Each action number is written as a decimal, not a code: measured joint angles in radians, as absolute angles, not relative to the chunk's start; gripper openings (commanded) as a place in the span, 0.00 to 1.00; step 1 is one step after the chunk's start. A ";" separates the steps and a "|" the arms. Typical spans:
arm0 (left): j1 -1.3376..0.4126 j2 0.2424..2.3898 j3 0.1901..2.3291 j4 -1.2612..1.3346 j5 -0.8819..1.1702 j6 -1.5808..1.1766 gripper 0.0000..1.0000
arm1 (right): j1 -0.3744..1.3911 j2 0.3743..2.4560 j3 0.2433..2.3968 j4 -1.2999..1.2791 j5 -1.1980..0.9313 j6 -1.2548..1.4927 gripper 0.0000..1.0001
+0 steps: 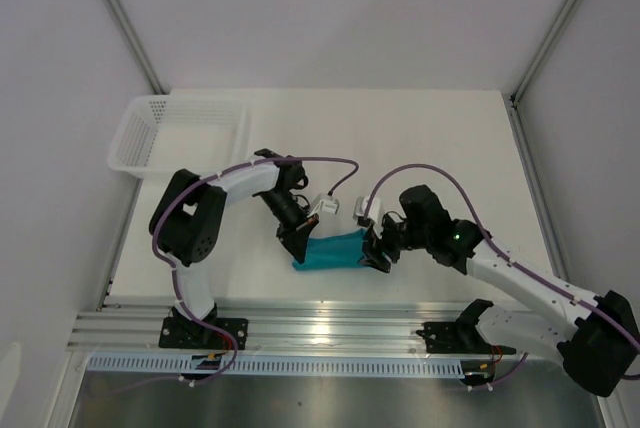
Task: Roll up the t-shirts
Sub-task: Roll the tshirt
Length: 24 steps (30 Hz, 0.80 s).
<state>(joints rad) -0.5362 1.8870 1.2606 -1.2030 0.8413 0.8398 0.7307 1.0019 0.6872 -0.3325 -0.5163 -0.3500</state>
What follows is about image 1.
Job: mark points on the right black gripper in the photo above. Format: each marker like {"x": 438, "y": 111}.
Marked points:
{"x": 376, "y": 245}

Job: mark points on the right side aluminium rail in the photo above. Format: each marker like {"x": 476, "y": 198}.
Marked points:
{"x": 554, "y": 248}

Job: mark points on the left aluminium frame post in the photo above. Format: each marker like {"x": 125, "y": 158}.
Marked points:
{"x": 134, "y": 45}

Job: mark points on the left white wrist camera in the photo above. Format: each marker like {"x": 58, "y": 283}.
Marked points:
{"x": 324, "y": 203}

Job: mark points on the aluminium frame post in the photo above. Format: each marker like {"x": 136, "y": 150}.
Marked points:
{"x": 134, "y": 45}
{"x": 545, "y": 48}

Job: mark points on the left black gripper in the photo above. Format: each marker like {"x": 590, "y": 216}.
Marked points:
{"x": 295, "y": 235}

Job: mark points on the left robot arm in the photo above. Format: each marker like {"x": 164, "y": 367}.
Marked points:
{"x": 186, "y": 223}

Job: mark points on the aluminium mounting rail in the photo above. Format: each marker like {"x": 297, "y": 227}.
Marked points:
{"x": 276, "y": 327}

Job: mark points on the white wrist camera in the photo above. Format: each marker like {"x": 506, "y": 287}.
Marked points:
{"x": 324, "y": 203}
{"x": 368, "y": 211}

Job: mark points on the teal t-shirt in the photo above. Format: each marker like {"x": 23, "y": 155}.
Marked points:
{"x": 335, "y": 252}

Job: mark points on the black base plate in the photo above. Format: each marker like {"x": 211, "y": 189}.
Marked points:
{"x": 452, "y": 337}
{"x": 181, "y": 333}

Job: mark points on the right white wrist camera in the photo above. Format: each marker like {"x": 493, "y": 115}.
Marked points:
{"x": 368, "y": 211}

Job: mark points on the white plastic basket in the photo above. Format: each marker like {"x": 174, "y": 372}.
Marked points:
{"x": 159, "y": 135}

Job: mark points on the white slotted cable duct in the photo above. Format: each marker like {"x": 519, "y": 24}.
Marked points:
{"x": 278, "y": 365}

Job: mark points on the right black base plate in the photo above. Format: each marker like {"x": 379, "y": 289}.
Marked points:
{"x": 452, "y": 337}

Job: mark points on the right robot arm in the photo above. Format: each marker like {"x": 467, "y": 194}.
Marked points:
{"x": 594, "y": 338}

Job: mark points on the right aluminium frame post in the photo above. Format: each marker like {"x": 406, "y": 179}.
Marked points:
{"x": 545, "y": 48}

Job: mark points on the left side aluminium rail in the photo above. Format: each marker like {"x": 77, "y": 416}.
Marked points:
{"x": 116, "y": 250}

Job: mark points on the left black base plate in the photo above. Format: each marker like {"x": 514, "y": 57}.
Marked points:
{"x": 181, "y": 333}

